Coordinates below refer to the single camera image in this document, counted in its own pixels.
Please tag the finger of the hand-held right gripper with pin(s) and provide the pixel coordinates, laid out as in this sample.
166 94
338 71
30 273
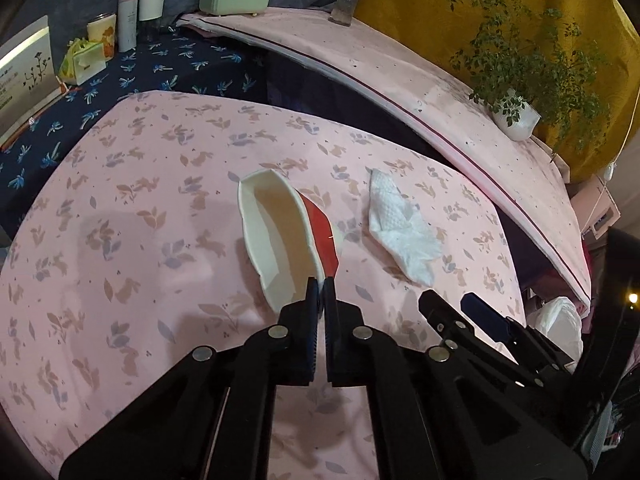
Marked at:
450 320
482 312

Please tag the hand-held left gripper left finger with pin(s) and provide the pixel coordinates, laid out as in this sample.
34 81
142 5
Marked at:
312 330

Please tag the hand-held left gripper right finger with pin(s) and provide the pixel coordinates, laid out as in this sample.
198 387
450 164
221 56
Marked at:
330 330

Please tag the white plastic trash bag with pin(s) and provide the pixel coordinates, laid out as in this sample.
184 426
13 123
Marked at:
562 320

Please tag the textured white tissue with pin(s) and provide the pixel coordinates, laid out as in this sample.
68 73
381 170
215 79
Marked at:
400 225

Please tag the red and white paper cup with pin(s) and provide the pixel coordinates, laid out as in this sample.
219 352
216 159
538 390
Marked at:
272 230

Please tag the pink device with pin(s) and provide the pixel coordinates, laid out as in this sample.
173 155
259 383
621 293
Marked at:
597 205

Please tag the white plant pot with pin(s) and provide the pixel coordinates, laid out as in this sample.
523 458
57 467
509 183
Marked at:
522 122

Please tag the green leafy plant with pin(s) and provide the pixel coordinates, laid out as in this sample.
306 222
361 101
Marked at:
505 55

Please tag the pink speckled cover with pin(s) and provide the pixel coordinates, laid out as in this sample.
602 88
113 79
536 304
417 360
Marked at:
400 60

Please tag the navy floral cloth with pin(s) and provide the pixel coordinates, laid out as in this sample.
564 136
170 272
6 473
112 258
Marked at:
175 65

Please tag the green tissue pack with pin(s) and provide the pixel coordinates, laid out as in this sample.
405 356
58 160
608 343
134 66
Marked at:
82 62

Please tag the white tube bottle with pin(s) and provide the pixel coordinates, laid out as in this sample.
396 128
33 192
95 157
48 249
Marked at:
127 22

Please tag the white jar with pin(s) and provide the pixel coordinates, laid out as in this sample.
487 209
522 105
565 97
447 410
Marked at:
151 2

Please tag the printed mug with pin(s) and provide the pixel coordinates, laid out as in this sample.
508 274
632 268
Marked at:
102 30

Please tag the white printed card box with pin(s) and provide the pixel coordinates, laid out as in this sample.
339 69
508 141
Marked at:
27 75

